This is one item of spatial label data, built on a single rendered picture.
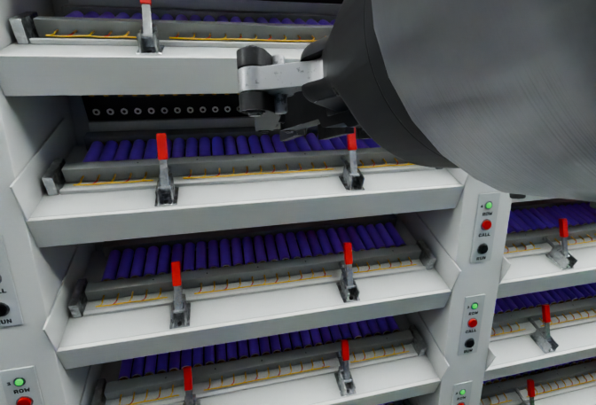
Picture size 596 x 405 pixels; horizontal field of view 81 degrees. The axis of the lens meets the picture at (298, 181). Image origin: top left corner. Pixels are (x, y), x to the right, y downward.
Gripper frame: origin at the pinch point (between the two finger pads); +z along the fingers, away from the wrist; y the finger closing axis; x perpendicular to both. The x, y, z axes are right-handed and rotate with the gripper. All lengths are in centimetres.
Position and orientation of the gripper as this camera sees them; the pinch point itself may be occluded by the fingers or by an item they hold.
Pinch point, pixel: (311, 119)
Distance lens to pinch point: 28.6
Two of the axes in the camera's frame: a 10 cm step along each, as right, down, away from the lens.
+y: 9.8, -0.6, 2.1
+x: -0.5, -10.0, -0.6
